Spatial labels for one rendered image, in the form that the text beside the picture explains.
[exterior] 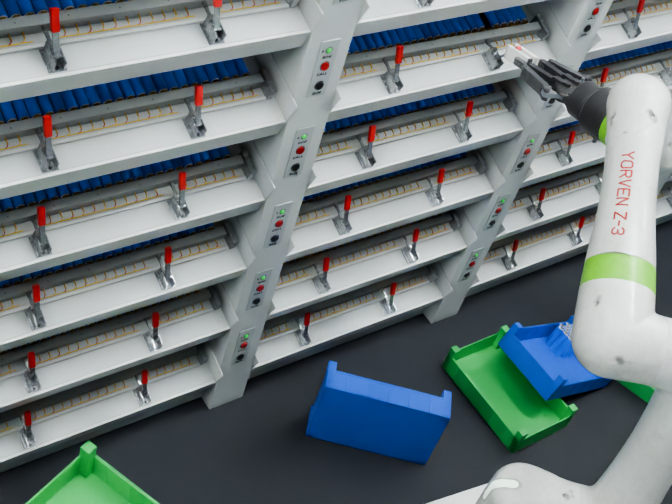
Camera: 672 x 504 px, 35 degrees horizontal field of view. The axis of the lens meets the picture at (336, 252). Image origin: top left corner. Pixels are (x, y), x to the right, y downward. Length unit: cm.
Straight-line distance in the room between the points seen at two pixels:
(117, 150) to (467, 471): 130
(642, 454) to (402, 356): 112
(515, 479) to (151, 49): 95
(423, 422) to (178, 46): 117
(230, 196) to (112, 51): 49
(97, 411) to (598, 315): 119
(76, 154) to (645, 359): 95
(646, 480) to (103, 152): 104
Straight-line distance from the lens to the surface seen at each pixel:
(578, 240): 319
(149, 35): 169
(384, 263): 257
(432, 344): 288
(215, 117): 188
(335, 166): 216
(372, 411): 249
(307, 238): 228
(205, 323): 233
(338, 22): 184
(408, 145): 228
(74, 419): 238
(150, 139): 182
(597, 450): 287
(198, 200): 201
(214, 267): 217
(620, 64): 275
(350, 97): 202
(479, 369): 288
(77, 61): 163
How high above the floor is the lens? 209
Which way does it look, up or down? 44 degrees down
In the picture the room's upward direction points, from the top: 19 degrees clockwise
